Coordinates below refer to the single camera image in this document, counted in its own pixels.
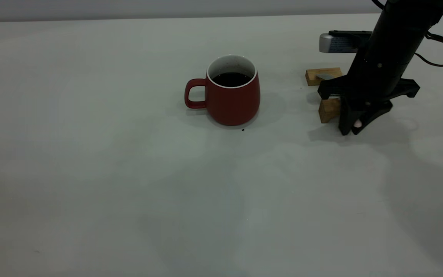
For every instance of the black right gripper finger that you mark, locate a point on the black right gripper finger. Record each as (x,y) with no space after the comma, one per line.
(345,115)
(373,111)

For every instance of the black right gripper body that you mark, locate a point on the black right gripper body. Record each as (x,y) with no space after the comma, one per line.
(383,65)

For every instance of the red ceramic mug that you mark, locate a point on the red ceramic mug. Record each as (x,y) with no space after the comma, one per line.
(233,105)

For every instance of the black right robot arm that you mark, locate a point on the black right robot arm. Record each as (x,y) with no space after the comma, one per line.
(410,9)

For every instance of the arched wooden block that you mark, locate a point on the arched wooden block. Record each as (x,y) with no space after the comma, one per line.
(328,109)

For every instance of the flat wooden block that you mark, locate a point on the flat wooden block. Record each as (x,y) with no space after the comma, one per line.
(313,77)

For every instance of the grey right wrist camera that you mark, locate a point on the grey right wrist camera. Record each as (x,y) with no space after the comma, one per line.
(338,43)

